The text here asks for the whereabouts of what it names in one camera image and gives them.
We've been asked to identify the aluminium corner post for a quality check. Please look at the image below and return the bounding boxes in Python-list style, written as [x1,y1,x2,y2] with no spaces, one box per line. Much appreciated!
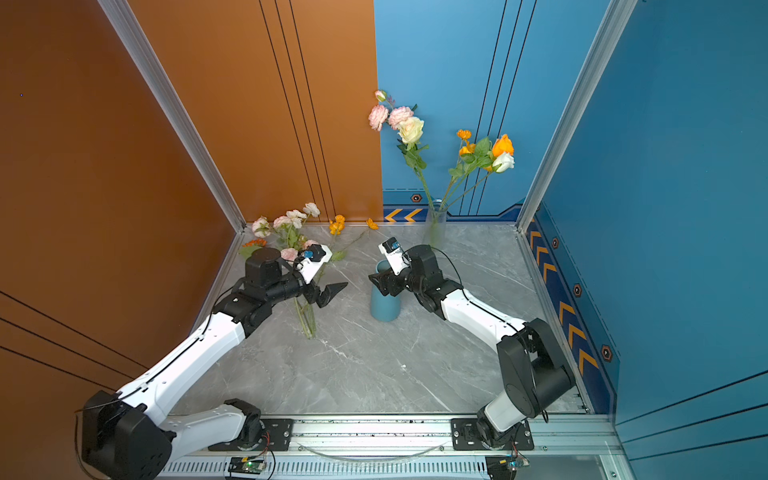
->
[516,0,637,234]
[98,0,246,232]

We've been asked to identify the orange poppy stem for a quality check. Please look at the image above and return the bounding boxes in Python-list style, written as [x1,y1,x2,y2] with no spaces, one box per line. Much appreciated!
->
[329,215,379,262]

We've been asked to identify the left aluminium corner post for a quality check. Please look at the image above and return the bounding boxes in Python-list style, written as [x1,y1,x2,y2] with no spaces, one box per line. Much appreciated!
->
[98,0,246,232]

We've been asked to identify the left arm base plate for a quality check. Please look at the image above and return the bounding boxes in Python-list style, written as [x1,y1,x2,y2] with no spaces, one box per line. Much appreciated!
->
[207,418,294,452]

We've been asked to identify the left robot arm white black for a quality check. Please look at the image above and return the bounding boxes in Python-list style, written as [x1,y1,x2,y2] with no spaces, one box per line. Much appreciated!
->
[75,244,346,479]

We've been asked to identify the orange sunflower stem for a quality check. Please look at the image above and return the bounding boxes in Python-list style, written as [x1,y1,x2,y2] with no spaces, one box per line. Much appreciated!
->
[238,238,268,260]

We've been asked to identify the pink rose branch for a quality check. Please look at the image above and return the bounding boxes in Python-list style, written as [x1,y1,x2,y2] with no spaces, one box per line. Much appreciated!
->
[367,89,430,208]

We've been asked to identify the pink carnation flower stem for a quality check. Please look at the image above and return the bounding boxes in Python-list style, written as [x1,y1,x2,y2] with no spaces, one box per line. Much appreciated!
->
[281,239,317,339]

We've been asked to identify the left circuit board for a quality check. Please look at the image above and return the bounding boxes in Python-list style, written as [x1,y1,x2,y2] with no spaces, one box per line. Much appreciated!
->
[227,456,267,479]

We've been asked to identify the cream rose stem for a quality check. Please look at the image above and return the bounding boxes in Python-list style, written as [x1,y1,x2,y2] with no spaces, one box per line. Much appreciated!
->
[397,116,434,208]

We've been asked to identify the right aluminium corner post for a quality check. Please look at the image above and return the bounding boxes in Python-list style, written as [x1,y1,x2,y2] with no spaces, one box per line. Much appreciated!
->
[516,0,637,234]

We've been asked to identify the right circuit board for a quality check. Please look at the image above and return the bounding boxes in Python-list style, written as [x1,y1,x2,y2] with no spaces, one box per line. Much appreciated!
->
[485,456,530,480]

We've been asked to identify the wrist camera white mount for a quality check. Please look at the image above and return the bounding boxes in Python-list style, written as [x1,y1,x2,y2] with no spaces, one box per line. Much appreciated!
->
[296,244,332,284]
[379,237,410,275]

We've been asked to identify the large orange rose stem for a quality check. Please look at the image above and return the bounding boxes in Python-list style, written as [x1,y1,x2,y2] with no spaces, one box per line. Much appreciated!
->
[451,135,515,201]

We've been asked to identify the small orange flower sprig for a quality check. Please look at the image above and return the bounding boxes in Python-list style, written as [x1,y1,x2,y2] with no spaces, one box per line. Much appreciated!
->
[440,130,476,211]

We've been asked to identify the pale pink flower spray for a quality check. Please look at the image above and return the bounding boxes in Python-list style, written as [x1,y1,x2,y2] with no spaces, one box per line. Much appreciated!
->
[251,202,321,238]

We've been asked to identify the teal cylinder vase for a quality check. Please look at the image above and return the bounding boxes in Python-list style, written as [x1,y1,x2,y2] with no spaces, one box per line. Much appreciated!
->
[370,285,401,322]

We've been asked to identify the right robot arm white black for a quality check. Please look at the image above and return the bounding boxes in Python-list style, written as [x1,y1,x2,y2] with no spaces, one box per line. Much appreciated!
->
[369,237,576,449]

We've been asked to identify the clear ribbed glass vase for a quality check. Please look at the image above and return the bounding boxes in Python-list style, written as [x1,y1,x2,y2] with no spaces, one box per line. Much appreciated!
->
[423,199,447,249]

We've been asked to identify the circuit board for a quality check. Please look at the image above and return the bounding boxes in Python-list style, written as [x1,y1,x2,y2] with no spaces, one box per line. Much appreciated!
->
[485,456,530,480]
[227,456,267,479]

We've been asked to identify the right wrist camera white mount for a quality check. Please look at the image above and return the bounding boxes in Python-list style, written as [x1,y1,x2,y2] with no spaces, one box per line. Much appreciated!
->
[379,237,410,275]

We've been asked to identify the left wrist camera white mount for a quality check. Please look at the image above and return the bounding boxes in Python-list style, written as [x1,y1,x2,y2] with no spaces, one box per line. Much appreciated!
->
[296,244,332,284]

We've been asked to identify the aluminium front rail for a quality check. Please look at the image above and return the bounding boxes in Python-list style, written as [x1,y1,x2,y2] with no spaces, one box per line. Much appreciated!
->
[119,412,625,458]

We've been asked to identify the white rose stem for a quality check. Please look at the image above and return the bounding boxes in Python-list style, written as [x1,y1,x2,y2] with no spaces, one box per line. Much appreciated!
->
[447,151,515,207]

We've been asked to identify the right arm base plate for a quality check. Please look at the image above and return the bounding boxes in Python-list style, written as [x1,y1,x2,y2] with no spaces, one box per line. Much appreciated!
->
[450,418,535,451]

